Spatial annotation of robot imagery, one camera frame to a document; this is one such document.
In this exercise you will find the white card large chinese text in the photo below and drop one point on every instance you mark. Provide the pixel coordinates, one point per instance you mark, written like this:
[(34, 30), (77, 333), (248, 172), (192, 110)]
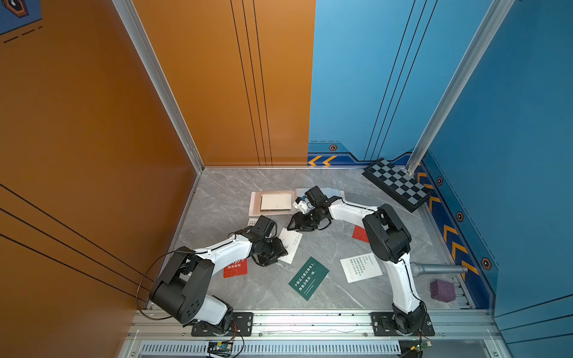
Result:
[(291, 241)]

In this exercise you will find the red card left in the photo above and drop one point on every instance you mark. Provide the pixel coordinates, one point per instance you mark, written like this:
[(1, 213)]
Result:
[(237, 268)]

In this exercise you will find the left aluminium corner post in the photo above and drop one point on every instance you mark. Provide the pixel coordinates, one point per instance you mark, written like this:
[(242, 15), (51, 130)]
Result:
[(140, 39)]

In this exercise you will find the circuit board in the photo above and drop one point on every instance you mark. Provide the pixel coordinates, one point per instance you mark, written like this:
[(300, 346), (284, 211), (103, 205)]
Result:
[(420, 348), (220, 349)]

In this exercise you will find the aluminium front rail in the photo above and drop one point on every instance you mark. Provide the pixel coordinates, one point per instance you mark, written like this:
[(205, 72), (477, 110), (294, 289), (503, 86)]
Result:
[(323, 325)]

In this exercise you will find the red card right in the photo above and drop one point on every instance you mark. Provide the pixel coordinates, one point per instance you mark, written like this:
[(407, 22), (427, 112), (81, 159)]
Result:
[(360, 234)]

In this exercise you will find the left circuit board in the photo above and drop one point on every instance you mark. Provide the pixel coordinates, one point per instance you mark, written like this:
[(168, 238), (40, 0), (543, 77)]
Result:
[(220, 349)]

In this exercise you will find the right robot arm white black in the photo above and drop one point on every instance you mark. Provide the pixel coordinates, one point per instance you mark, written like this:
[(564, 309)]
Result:
[(389, 241)]

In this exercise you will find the aluminium corner post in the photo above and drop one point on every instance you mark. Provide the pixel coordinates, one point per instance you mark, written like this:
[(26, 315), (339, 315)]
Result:
[(489, 26), (140, 39)]

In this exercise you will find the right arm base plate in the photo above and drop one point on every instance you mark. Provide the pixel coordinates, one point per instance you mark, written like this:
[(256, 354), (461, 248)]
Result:
[(390, 324)]

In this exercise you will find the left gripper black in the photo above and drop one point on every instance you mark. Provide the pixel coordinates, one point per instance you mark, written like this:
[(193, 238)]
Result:
[(280, 250)]

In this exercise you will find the black white checkerboard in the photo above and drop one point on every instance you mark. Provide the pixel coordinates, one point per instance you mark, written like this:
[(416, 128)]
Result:
[(398, 184)]

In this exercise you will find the red card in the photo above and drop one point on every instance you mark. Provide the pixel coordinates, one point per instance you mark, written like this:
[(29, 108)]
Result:
[(237, 268), (360, 234)]

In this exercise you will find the purple box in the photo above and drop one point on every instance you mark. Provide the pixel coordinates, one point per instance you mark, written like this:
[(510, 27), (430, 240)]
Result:
[(443, 291)]

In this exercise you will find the right aluminium corner post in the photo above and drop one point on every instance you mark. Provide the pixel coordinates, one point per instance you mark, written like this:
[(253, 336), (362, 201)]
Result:
[(489, 26)]

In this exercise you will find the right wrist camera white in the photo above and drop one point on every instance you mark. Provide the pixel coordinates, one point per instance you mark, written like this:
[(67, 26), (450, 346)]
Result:
[(303, 205)]

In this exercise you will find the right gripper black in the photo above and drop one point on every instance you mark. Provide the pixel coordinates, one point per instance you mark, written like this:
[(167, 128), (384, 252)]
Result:
[(299, 223)]

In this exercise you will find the right circuit board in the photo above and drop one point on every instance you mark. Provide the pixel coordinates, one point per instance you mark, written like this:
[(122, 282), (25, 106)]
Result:
[(420, 348)]

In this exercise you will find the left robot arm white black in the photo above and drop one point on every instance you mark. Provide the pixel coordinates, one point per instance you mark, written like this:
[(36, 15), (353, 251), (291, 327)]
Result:
[(181, 288)]

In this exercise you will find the dark green card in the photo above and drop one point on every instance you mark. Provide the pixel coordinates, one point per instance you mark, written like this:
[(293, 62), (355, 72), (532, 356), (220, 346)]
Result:
[(307, 280)]

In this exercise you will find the white card small text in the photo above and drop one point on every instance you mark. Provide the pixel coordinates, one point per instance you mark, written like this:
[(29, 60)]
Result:
[(361, 267)]

